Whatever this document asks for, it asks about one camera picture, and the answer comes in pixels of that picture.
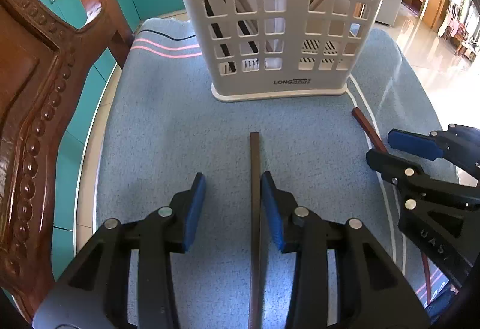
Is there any white plastic utensil basket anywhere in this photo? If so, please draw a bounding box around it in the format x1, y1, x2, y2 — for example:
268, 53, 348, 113
161, 0, 398, 104

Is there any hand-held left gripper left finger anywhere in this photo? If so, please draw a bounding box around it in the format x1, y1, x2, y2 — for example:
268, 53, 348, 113
32, 172, 207, 329

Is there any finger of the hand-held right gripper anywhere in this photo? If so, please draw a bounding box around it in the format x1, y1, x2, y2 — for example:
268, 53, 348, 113
386, 123, 480, 187
365, 148, 480, 289

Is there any pink cloth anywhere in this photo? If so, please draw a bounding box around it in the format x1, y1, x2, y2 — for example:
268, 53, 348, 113
448, 19, 466, 39

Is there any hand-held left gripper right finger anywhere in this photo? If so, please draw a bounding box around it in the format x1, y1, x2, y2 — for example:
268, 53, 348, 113
260, 171, 430, 329

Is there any carved wooden chair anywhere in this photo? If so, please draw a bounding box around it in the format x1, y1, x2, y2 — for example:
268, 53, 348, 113
0, 0, 136, 323

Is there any dark brown chopstick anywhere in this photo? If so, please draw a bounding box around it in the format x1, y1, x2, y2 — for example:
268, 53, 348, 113
205, 0, 260, 60
248, 131, 262, 329
192, 0, 238, 73

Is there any black cable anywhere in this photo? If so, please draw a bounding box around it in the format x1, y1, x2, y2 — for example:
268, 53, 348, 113
140, 28, 198, 42

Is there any blue towel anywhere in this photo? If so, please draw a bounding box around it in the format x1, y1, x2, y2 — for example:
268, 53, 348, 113
95, 17, 463, 329

